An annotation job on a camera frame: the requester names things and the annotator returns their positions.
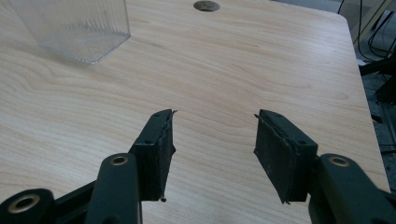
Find black cables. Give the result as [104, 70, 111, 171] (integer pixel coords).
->
[337, 0, 396, 60]

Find round metal cable grommet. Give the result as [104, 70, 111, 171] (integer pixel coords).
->
[192, 0, 221, 13]

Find black metal stand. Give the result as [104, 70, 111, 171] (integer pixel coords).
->
[358, 55, 396, 125]

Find clear ribbed plastic container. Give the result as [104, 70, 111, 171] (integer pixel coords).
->
[8, 0, 132, 65]

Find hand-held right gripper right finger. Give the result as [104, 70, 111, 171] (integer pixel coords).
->
[253, 108, 319, 205]

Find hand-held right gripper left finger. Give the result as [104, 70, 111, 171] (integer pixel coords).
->
[128, 108, 178, 203]

